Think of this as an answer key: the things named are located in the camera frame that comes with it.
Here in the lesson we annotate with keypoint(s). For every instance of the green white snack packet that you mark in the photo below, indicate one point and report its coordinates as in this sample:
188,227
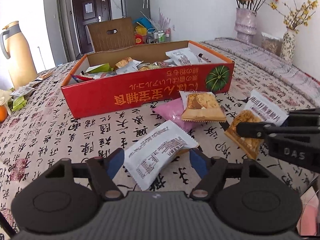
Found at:
99,68

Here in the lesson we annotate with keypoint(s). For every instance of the pink snack packet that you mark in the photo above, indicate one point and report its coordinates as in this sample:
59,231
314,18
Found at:
172,111

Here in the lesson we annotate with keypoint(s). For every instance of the white silk flower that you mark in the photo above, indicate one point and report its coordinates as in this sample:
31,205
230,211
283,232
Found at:
5,97

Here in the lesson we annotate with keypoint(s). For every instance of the cracker snack packet white orange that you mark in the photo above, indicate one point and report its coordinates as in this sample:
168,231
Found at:
127,65

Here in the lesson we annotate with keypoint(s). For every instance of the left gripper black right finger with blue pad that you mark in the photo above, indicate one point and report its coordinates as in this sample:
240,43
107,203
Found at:
211,171

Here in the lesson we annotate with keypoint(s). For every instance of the dark brown entrance door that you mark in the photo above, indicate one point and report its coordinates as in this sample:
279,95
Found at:
87,12

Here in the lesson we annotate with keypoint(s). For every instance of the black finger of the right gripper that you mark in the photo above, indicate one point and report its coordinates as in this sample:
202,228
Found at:
253,130

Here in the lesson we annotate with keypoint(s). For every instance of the orange mandarin rear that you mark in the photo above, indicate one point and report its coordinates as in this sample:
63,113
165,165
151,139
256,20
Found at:
3,113

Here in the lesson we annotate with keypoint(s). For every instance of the orange cracker packet flat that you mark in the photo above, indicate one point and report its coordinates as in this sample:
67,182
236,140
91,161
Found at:
201,107

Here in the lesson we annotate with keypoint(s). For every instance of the green snack packet on table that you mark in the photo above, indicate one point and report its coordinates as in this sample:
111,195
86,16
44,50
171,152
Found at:
18,103

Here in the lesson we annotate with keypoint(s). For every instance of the calligraphy print tablecloth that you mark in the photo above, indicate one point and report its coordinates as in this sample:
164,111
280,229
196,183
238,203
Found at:
44,131

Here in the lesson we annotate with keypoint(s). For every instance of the cream thermos jug grey handle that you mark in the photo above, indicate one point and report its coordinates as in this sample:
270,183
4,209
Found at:
15,47

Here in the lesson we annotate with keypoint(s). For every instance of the red cardboard snack box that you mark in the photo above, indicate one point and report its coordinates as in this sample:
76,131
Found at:
130,90

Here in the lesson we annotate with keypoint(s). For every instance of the pink ribbed flower vase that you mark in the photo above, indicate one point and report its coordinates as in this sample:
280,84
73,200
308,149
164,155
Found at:
245,24

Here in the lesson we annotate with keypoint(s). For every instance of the clear jar with grains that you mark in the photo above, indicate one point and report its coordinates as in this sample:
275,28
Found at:
271,43

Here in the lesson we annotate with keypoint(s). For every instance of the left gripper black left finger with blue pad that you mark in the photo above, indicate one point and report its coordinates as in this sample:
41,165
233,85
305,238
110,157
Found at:
101,173

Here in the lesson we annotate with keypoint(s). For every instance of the white snack packet back side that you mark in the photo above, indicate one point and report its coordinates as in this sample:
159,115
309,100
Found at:
145,159

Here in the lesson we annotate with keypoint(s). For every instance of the floral patterned small vase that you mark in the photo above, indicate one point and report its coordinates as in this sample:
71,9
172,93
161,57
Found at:
288,46

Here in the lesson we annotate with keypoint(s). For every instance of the wire storage trolley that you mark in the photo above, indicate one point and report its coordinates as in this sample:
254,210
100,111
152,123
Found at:
158,36

